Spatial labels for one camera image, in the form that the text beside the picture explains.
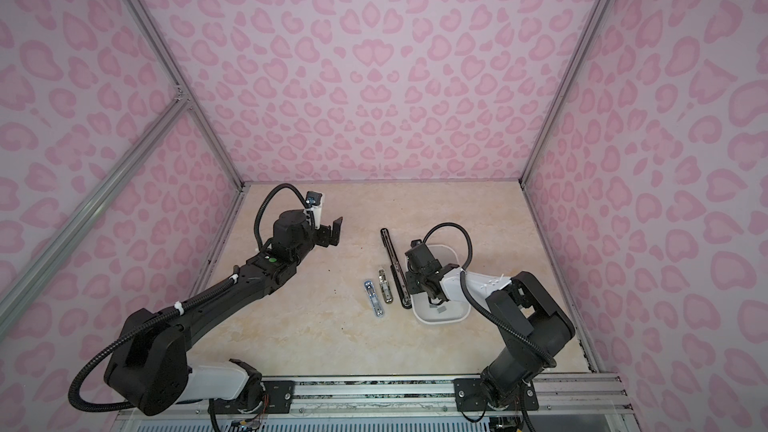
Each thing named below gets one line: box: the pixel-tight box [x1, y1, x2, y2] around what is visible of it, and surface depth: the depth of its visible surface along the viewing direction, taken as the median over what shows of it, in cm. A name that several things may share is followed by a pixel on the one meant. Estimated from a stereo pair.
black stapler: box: [381, 228, 412, 309], surface depth 94 cm
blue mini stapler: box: [364, 280, 384, 318], surface depth 91 cm
